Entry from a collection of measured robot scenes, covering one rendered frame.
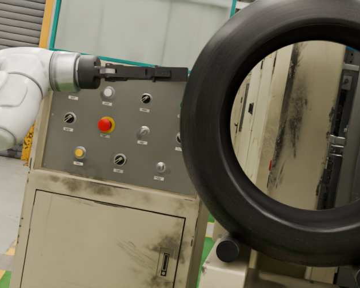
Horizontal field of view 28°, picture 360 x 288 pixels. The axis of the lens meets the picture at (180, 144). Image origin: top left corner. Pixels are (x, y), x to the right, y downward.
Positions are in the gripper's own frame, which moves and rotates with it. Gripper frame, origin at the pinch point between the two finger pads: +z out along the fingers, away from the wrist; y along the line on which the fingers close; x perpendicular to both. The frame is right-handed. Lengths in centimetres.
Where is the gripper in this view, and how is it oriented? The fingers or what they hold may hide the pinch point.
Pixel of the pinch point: (171, 74)
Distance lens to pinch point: 156.2
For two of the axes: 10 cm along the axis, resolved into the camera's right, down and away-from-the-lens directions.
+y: 1.4, -0.3, 9.9
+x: -0.3, 10.0, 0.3
